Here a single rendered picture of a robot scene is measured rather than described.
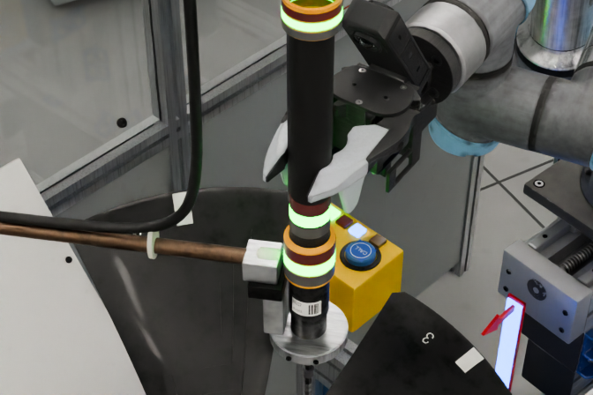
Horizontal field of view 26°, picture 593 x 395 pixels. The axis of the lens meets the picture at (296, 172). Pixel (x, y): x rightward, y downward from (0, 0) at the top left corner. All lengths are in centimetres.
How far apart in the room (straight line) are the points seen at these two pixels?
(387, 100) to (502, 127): 21
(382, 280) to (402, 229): 110
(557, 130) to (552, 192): 66
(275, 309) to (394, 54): 25
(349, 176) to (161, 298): 34
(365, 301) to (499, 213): 166
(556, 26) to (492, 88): 47
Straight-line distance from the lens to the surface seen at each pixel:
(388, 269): 171
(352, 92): 106
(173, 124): 203
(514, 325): 154
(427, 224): 289
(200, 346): 126
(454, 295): 312
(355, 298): 168
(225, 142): 215
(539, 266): 183
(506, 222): 332
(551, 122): 122
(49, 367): 144
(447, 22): 113
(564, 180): 190
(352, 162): 100
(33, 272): 143
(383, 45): 102
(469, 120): 124
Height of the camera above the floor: 230
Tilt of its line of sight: 42 degrees down
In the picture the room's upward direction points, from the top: straight up
